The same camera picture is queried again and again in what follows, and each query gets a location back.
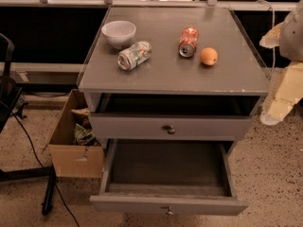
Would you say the black floor cable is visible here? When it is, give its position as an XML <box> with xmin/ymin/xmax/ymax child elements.
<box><xmin>0</xmin><ymin>100</ymin><xmax>81</xmax><ymax>227</ymax></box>

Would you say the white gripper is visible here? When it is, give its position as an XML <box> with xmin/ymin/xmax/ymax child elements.
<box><xmin>259</xmin><ymin>23</ymin><xmax>303</xmax><ymax>126</ymax></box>

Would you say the brown snack bag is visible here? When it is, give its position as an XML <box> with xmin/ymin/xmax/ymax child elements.
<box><xmin>71</xmin><ymin>108</ymin><xmax>91</xmax><ymax>129</ymax></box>

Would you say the grey wooden drawer cabinet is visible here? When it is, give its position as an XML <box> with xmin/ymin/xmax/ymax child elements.
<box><xmin>78</xmin><ymin>6</ymin><xmax>272</xmax><ymax>156</ymax></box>

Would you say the white hanging cable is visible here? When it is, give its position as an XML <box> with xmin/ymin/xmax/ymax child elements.
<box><xmin>255</xmin><ymin>0</ymin><xmax>277</xmax><ymax>80</ymax></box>

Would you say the brown cardboard box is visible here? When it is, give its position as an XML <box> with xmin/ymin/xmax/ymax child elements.
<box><xmin>47</xmin><ymin>90</ymin><xmax>104</xmax><ymax>178</ymax></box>

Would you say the green chip bag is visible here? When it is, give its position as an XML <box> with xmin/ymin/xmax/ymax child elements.
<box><xmin>73</xmin><ymin>124</ymin><xmax>96</xmax><ymax>146</ymax></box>

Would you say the black stand base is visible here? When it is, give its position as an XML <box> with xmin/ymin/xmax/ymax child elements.
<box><xmin>0</xmin><ymin>166</ymin><xmax>56</xmax><ymax>216</ymax></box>

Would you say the orange soda can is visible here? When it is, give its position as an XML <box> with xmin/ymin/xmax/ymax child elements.
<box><xmin>178</xmin><ymin>27</ymin><xmax>199</xmax><ymax>58</ymax></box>

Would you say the crushed silver green can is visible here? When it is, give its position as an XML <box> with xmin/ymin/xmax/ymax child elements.
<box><xmin>117</xmin><ymin>41</ymin><xmax>152</xmax><ymax>71</ymax></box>

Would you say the orange fruit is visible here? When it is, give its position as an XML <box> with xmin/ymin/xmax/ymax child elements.
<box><xmin>200</xmin><ymin>47</ymin><xmax>218</xmax><ymax>66</ymax></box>

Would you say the white ceramic bowl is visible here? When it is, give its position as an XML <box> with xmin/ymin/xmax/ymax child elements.
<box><xmin>101</xmin><ymin>21</ymin><xmax>136</xmax><ymax>49</ymax></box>

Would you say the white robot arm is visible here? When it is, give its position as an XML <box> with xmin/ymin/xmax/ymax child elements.
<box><xmin>259</xmin><ymin>0</ymin><xmax>303</xmax><ymax>126</ymax></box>

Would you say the grey drawer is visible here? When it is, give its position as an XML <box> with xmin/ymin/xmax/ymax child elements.
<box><xmin>90</xmin><ymin>140</ymin><xmax>248</xmax><ymax>216</ymax></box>
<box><xmin>89</xmin><ymin>113</ymin><xmax>252</xmax><ymax>141</ymax></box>

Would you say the grey top drawer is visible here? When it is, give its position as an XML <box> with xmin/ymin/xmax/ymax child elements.
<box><xmin>89</xmin><ymin>113</ymin><xmax>252</xmax><ymax>141</ymax></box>

